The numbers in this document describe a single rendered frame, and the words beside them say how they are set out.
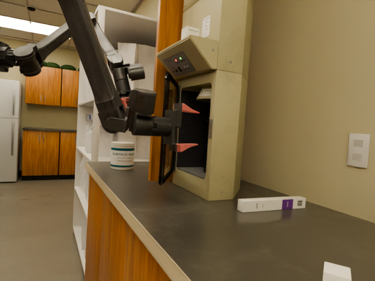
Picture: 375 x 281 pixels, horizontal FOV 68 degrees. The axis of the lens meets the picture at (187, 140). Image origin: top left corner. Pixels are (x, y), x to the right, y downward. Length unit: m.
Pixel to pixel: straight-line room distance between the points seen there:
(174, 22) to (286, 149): 0.78
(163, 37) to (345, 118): 0.83
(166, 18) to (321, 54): 0.68
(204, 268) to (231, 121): 0.60
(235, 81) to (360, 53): 0.43
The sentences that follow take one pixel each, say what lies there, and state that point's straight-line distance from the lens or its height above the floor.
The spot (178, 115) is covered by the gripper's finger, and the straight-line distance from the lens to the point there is 0.79.
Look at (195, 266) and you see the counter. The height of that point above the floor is 0.94.
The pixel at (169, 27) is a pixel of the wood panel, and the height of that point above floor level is 1.65.
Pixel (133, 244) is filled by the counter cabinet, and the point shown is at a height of 0.82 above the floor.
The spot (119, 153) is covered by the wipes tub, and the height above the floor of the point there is 1.03.
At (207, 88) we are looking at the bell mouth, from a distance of 1.12.
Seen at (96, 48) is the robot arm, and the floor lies 1.39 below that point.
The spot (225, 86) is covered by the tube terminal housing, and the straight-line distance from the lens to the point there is 1.03.
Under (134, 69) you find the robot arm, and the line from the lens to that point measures 1.19.
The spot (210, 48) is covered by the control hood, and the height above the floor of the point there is 1.48.
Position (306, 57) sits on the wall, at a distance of 1.32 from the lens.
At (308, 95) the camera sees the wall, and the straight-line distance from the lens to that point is 1.27.
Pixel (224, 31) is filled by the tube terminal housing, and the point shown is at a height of 1.55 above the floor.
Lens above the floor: 1.21
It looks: 3 degrees down
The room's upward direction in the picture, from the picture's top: 4 degrees clockwise
